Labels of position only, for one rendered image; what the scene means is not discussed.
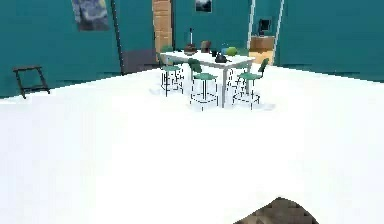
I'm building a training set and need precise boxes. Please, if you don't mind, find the brown wooden cabinet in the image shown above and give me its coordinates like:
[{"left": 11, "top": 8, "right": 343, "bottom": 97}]
[{"left": 249, "top": 35, "right": 276, "bottom": 53}]

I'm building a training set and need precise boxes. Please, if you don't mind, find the brown lumpy block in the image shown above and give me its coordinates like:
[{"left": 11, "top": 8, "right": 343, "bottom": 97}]
[{"left": 232, "top": 196, "right": 320, "bottom": 224}]

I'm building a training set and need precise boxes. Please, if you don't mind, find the black kettle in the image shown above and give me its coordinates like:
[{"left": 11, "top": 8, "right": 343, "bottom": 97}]
[{"left": 214, "top": 50, "right": 228, "bottom": 64}]

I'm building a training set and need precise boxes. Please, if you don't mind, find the small dark framed picture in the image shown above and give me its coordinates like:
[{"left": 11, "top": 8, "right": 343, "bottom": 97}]
[{"left": 195, "top": 0, "right": 213, "bottom": 13}]

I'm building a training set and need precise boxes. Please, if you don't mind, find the brown pot with black stick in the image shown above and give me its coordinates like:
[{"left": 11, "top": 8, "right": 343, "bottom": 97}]
[{"left": 183, "top": 27, "right": 198, "bottom": 56}]

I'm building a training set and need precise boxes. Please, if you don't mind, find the blue swirly wall painting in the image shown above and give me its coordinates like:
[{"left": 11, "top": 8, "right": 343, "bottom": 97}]
[{"left": 71, "top": 0, "right": 111, "bottom": 32}]

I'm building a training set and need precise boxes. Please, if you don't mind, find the white dining table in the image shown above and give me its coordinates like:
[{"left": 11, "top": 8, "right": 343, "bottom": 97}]
[{"left": 160, "top": 50, "right": 256, "bottom": 109}]

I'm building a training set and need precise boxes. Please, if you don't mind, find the black folding rack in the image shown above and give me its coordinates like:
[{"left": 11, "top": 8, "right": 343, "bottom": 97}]
[{"left": 12, "top": 65, "right": 51, "bottom": 100}]

